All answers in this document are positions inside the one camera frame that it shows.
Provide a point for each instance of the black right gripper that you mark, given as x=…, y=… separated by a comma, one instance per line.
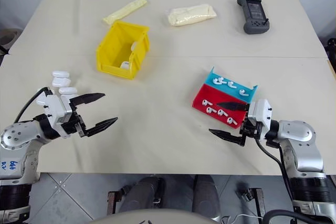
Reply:
x=249, y=132

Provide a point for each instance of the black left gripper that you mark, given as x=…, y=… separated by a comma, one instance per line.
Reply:
x=73, y=128

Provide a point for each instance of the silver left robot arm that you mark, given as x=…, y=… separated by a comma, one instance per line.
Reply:
x=18, y=140

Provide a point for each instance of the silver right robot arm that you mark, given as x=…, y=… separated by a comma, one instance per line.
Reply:
x=302, y=142

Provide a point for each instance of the yellow plastic bin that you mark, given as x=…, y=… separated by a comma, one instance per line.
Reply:
x=111, y=62

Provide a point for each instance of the white wireless earbud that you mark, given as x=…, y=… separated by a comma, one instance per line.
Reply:
x=222, y=113
x=231, y=121
x=205, y=102
x=231, y=84
x=223, y=80
x=243, y=92
x=210, y=110
x=216, y=81

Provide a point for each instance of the red plastic tray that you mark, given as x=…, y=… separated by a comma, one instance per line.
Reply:
x=210, y=94

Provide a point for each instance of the blue plastic tray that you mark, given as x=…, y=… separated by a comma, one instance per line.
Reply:
x=236, y=87

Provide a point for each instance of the dark rounded shape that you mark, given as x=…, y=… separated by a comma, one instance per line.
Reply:
x=143, y=193

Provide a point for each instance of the long cream packet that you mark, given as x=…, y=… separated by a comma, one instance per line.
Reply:
x=124, y=11

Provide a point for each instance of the gray handheld remote controller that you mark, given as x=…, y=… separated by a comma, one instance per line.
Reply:
x=253, y=11

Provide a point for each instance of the cream filled plastic bag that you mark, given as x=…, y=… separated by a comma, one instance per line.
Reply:
x=190, y=15

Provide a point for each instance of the round wooden object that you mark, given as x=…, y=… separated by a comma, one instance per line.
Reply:
x=8, y=36

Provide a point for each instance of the dark background object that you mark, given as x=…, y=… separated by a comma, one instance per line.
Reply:
x=332, y=44

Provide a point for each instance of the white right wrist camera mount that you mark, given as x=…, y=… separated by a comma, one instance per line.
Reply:
x=261, y=112

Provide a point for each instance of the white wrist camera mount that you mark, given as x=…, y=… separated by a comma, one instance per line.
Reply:
x=261, y=112
x=53, y=106

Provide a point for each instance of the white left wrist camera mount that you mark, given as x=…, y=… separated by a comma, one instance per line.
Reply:
x=53, y=106

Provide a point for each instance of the rusty metal stand bracket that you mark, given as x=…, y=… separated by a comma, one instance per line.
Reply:
x=113, y=203
x=256, y=200

